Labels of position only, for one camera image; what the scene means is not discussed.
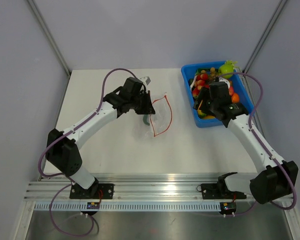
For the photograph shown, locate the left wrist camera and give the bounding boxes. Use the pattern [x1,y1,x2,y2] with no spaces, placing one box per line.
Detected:
[139,76,151,86]

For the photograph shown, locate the brown longan toy bunch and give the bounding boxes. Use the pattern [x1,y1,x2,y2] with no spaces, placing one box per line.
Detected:
[208,67,219,84]

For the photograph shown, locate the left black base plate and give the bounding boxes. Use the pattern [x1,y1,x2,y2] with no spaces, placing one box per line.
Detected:
[69,183,115,200]

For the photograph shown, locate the left aluminium frame post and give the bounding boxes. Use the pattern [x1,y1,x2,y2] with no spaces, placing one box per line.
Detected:
[25,0,72,78]

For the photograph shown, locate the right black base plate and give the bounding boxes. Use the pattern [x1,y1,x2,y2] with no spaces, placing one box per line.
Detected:
[196,183,247,200]

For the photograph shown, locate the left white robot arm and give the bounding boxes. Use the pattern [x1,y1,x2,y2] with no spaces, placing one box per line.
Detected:
[44,77,156,199]

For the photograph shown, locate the orange toy orange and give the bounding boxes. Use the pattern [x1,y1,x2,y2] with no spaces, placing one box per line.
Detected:
[231,93,240,104]

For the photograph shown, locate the right aluminium frame post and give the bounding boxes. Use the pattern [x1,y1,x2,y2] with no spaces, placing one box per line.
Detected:
[242,0,289,73]

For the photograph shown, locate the white slotted cable duct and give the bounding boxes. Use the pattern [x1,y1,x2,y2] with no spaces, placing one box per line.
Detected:
[34,201,221,212]

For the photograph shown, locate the clear zip top bag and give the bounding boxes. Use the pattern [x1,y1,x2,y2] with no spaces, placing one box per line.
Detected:
[133,91,174,141]

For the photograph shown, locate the yellow toy lemon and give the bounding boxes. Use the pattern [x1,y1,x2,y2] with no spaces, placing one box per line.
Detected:
[203,115,215,120]

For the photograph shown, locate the aluminium frame post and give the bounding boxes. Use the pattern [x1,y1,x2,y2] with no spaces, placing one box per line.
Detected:
[25,0,72,78]
[242,0,289,73]

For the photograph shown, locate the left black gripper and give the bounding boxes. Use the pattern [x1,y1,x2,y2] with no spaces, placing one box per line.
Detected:
[130,90,156,115]

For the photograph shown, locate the aluminium mounting rail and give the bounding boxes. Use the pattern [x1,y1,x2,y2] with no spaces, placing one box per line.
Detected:
[23,172,295,202]

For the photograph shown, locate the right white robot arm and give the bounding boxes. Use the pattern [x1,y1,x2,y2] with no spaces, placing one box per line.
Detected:
[193,82,299,206]

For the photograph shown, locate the yellow toy mango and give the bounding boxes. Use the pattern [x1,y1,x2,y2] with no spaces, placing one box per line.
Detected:
[197,109,207,119]

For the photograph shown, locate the green toy apple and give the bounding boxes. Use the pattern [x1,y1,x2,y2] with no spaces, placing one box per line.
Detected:
[218,60,238,79]

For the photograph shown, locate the red toy apple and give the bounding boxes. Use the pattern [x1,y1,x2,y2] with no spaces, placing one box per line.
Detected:
[228,86,235,97]

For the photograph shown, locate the blue plastic bin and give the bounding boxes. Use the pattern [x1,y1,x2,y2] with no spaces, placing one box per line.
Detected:
[180,61,254,128]

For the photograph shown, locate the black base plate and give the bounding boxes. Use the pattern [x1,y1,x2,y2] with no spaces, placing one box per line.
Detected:
[69,183,115,200]
[196,183,247,200]

